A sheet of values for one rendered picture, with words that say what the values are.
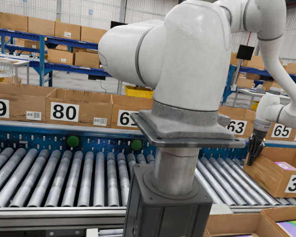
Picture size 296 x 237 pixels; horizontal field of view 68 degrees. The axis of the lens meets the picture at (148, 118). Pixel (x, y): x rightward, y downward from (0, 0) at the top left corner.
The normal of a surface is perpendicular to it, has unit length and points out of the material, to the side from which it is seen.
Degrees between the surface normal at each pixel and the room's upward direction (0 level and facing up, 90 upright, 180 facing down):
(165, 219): 90
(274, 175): 90
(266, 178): 91
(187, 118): 82
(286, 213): 89
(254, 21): 124
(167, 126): 13
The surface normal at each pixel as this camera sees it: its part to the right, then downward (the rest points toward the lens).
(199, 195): 0.15, -0.94
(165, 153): -0.65, 0.11
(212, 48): 0.25, 0.17
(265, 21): -0.56, 0.69
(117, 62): -0.68, 0.41
